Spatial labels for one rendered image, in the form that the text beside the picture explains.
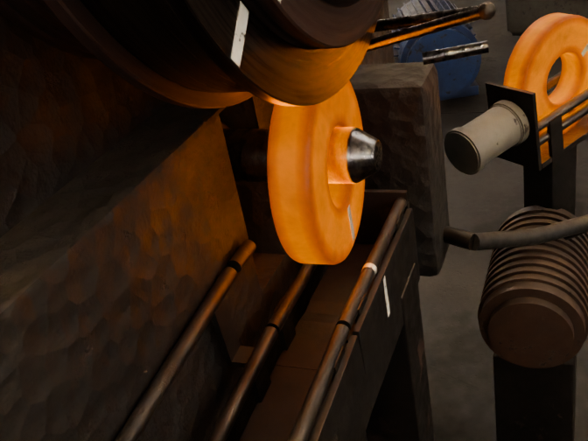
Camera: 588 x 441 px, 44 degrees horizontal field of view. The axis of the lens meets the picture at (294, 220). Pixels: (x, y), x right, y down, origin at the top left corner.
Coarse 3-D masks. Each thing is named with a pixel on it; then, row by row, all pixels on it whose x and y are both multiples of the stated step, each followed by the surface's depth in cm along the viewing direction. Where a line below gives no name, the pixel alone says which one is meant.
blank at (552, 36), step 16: (544, 16) 90; (560, 16) 89; (576, 16) 90; (528, 32) 89; (544, 32) 88; (560, 32) 89; (576, 32) 90; (528, 48) 88; (544, 48) 88; (560, 48) 90; (576, 48) 91; (512, 64) 89; (528, 64) 88; (544, 64) 89; (576, 64) 94; (512, 80) 90; (528, 80) 89; (544, 80) 90; (560, 80) 96; (576, 80) 95; (544, 96) 91; (560, 96) 95; (544, 112) 92
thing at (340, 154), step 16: (336, 128) 57; (352, 128) 56; (240, 144) 58; (256, 144) 58; (336, 144) 55; (352, 144) 55; (368, 144) 55; (240, 160) 58; (256, 160) 58; (336, 160) 55; (352, 160) 55; (368, 160) 55; (240, 176) 59; (256, 176) 59; (336, 176) 56; (352, 176) 56; (368, 176) 56
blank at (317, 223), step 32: (352, 96) 61; (288, 128) 52; (320, 128) 53; (288, 160) 51; (320, 160) 53; (288, 192) 52; (320, 192) 53; (352, 192) 61; (288, 224) 53; (320, 224) 53; (352, 224) 61; (320, 256) 55
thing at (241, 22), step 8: (280, 0) 37; (240, 8) 37; (240, 16) 37; (240, 24) 37; (240, 32) 37; (240, 40) 37; (232, 48) 36; (240, 48) 37; (232, 56) 36; (240, 56) 37; (240, 64) 37
